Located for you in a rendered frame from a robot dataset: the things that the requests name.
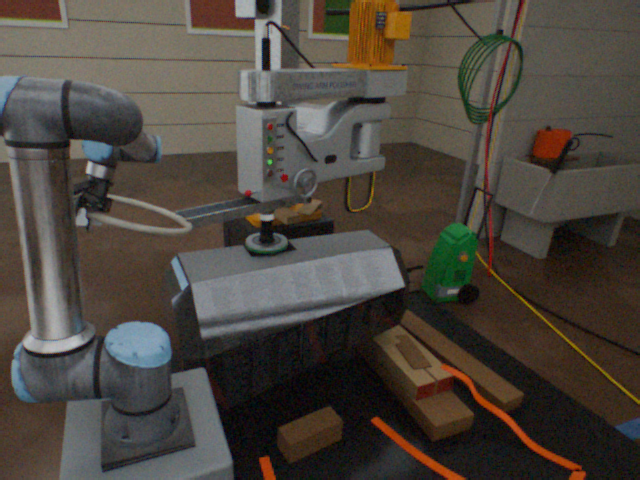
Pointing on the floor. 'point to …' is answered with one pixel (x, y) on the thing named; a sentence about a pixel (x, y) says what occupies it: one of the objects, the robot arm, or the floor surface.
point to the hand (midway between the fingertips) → (80, 228)
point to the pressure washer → (454, 261)
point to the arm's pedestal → (214, 434)
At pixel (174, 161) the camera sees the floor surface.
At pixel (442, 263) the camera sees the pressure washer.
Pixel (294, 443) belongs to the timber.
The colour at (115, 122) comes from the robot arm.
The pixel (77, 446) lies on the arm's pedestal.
